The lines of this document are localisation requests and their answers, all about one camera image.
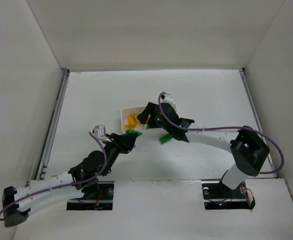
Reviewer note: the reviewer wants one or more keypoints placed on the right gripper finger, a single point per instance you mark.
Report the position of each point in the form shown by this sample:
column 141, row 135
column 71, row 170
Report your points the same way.
column 144, row 118
column 150, row 108

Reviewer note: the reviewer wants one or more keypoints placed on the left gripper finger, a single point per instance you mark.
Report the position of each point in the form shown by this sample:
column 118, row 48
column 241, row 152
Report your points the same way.
column 129, row 143
column 117, row 138

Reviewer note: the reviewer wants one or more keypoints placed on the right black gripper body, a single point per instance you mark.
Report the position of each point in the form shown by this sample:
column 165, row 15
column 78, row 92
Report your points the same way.
column 151, row 114

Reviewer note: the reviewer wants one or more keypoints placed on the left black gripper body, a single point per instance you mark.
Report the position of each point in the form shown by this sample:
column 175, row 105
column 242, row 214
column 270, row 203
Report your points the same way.
column 122, row 142

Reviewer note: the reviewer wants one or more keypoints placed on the yellow sloped lego brick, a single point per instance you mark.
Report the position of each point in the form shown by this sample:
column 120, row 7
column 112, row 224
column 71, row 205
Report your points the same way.
column 132, row 121

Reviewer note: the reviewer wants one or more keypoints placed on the orange flower green lego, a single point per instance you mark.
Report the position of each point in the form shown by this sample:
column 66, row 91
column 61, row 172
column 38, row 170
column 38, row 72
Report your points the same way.
column 132, row 131

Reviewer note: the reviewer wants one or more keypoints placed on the green long lego brick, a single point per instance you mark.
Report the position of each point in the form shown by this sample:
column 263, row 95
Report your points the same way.
column 165, row 139

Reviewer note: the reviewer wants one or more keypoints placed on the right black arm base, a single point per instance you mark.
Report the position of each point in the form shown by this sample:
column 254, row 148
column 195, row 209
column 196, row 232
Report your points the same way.
column 219, row 197

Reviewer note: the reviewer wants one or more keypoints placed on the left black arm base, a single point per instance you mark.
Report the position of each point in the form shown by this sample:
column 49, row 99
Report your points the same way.
column 98, row 198

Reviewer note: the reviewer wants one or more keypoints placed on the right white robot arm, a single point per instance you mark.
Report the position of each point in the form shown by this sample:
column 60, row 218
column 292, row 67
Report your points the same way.
column 247, row 148

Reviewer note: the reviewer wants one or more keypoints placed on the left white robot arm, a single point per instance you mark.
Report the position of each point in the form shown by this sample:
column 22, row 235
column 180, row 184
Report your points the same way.
column 78, row 182

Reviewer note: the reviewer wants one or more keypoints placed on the white three-compartment bin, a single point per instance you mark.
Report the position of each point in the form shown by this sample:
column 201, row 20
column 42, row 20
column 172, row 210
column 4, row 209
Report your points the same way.
column 153, row 132

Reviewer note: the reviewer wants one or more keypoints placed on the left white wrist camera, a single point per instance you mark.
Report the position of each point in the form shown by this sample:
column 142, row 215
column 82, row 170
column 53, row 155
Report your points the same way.
column 99, row 132

